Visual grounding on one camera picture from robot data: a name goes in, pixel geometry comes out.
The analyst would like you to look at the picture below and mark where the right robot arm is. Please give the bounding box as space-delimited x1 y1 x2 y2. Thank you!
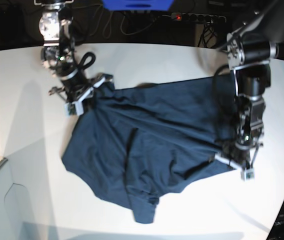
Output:
34 0 97 107

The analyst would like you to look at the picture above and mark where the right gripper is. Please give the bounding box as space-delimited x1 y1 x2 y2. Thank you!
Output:
48 72 114 103

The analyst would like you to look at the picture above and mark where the grey looped cable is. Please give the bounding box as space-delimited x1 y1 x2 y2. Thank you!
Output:
85 9 158 36

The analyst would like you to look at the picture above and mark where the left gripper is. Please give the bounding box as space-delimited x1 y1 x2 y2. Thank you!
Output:
208 140 264 167

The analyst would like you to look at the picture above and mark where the black power strip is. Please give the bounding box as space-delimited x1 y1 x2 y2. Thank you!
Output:
163 12 227 24

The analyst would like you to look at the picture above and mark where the blue plastic bin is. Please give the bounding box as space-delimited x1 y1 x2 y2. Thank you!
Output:
102 0 174 11

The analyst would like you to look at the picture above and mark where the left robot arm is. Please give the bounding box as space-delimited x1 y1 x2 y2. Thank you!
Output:
212 0 284 180

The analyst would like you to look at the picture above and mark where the dark blue t-shirt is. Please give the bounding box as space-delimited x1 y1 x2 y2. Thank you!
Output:
61 77 234 224

